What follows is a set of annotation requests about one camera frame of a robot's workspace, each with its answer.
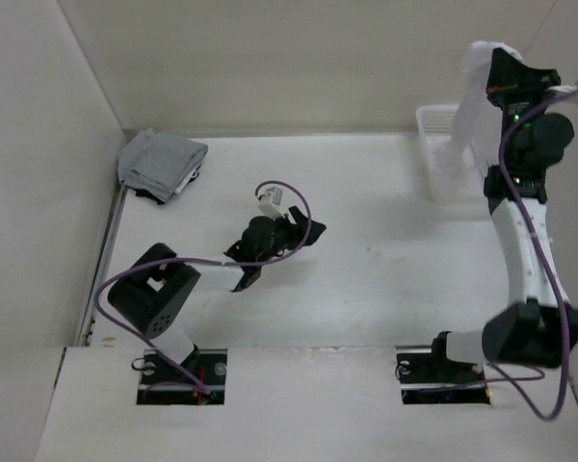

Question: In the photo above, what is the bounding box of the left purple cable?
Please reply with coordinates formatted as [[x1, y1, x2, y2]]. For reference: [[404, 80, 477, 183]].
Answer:
[[93, 180, 313, 398]]

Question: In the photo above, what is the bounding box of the folded black tank top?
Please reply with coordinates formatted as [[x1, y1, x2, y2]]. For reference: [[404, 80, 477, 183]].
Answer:
[[135, 166, 200, 205]]

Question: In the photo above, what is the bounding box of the folded grey tank top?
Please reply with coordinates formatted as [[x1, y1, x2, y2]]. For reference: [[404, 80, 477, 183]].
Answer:
[[117, 128, 209, 201]]

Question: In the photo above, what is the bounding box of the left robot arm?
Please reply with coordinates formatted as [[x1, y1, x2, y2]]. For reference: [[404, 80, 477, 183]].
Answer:
[[108, 206, 327, 384]]

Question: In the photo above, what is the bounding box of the folded white tank top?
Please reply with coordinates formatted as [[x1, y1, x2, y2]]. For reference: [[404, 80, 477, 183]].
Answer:
[[173, 169, 198, 194]]

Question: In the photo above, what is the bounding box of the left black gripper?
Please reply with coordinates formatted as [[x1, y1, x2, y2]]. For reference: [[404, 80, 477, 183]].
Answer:
[[256, 206, 324, 267]]

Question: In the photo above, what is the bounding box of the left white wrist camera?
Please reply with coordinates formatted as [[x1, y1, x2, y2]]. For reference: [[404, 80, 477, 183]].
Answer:
[[257, 187, 285, 219]]

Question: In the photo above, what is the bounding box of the white tank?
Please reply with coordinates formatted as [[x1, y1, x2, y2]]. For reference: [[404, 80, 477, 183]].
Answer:
[[434, 40, 523, 177], [173, 169, 198, 194]]

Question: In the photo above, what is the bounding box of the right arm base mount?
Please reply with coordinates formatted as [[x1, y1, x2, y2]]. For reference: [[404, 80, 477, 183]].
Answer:
[[395, 348, 490, 405]]

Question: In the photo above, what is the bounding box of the white plastic basket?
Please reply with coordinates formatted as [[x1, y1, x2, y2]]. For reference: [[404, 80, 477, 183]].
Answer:
[[415, 105, 501, 215]]

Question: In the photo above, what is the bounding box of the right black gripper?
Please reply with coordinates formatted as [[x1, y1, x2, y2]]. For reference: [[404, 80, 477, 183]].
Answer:
[[486, 47, 564, 169]]

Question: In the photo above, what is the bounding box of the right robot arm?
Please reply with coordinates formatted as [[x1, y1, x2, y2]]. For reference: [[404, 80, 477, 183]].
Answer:
[[427, 41, 578, 381]]

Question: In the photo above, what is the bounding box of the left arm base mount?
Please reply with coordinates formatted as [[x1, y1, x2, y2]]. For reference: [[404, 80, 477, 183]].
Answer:
[[131, 349, 228, 406]]

